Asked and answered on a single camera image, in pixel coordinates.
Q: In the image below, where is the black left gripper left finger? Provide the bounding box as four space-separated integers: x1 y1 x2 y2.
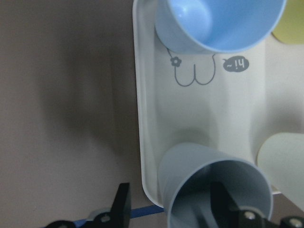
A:
110 183 131 228

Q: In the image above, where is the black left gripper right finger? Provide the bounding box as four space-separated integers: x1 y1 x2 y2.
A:
210 181 240 228

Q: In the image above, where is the pale green plastic cup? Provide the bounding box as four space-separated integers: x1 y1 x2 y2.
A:
257 133 304 209

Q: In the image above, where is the blue plastic cup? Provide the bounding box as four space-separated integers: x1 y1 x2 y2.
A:
155 0 286 54

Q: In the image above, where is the yellow plastic cup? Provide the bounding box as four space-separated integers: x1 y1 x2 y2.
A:
272 0 304 45

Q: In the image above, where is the cream plastic tray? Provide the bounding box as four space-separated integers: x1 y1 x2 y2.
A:
133 0 304 206

